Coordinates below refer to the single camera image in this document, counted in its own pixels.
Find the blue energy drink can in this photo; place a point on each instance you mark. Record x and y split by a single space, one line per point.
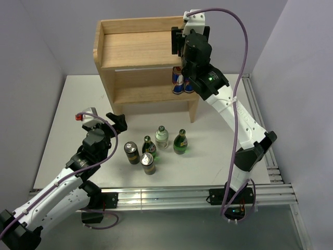
187 86
177 80

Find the black gold can front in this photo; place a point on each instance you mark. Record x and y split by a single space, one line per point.
147 162

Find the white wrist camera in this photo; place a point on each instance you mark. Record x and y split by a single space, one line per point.
193 20
89 117

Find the black gold can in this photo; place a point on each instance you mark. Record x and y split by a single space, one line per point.
132 153
147 162

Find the black gold can rear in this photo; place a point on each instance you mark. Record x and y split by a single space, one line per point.
132 153

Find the left blue energy drink can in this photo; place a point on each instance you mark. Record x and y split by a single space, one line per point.
177 80

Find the small clear glass bottle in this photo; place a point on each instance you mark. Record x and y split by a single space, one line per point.
162 137

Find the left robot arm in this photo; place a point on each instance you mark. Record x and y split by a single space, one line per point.
71 190

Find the wooden two-tier shelf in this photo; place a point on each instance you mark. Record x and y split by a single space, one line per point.
134 61

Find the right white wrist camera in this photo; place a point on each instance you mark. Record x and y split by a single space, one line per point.
193 20

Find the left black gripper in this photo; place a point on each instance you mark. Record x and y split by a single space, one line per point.
120 124

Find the green bottle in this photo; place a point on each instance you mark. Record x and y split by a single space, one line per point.
180 143
149 146

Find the aluminium frame rail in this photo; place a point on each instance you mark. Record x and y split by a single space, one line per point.
168 210

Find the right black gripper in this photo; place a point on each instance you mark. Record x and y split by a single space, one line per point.
176 38

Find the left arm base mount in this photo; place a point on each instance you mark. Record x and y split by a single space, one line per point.
93 213

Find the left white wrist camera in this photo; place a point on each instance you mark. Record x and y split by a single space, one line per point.
89 117

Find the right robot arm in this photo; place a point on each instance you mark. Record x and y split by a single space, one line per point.
251 141

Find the right blue energy drink can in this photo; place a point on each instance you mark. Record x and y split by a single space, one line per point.
187 86

